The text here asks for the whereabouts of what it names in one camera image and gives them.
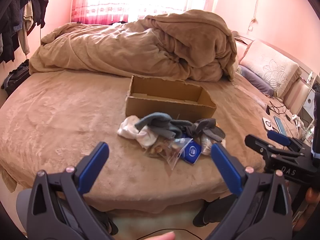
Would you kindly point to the dark grey mesh sock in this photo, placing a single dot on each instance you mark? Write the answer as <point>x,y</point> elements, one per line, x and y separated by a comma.
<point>207,133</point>

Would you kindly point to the cream floral pillow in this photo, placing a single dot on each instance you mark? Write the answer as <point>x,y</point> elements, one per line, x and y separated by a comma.
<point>279,71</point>

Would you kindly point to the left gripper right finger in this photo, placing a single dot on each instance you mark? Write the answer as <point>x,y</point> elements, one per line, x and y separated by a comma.
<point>262,209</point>

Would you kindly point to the black shoe under bed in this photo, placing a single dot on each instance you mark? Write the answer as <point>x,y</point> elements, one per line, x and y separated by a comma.
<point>215,211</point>

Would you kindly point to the person's right hand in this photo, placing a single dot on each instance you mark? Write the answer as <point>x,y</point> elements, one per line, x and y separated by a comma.
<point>312,198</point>

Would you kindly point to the grey knitted glove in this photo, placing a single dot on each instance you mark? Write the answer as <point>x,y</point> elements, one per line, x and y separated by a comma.
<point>162,124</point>

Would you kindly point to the person's left hand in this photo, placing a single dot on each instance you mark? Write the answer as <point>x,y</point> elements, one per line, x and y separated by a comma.
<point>166,236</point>

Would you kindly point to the purple pillow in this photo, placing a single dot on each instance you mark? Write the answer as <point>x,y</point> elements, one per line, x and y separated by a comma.
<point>256,81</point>

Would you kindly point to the tan fleece duvet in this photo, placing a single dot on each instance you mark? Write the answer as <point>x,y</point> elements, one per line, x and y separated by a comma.
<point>194,45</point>

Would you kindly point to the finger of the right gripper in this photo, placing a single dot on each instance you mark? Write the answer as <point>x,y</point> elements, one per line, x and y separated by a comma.
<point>279,138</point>

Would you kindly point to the hanging dark clothes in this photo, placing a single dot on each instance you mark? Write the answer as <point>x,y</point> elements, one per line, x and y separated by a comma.
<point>17,22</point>

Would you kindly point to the black shoe left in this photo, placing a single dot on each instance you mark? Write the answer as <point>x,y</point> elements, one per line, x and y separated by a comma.
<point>105,221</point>

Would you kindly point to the black bag on floor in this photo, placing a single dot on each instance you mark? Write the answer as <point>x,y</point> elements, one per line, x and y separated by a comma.
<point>16,77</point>

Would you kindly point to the white sock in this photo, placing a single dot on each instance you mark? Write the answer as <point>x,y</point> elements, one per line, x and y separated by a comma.
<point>145,137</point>

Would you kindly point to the clear bag of snacks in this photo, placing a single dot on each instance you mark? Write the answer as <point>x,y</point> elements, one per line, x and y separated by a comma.
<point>169,150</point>

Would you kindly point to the brown cardboard box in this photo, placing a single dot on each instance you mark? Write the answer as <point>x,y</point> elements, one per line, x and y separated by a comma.
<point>180,100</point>

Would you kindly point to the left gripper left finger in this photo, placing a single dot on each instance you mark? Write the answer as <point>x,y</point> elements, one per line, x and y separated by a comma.
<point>46,218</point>

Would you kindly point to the smartphone on bed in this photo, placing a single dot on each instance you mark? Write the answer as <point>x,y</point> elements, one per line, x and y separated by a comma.
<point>280,126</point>

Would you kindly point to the blue tissue pack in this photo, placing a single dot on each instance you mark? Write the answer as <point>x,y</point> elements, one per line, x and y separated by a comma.
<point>191,151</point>

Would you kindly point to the white power bank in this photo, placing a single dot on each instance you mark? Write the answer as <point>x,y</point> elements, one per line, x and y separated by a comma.
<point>267,123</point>

